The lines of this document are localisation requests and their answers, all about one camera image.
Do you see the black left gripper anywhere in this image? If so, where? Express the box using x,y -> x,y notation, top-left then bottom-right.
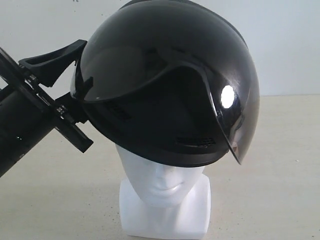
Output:
0,39 -> 93,153

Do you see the black helmet with visor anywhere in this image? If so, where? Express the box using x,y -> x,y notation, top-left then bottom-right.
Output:
70,0 -> 260,168

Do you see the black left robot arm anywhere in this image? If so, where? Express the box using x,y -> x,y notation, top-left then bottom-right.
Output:
0,39 -> 93,176

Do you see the white mannequin head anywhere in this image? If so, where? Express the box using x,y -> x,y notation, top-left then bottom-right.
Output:
116,145 -> 211,240

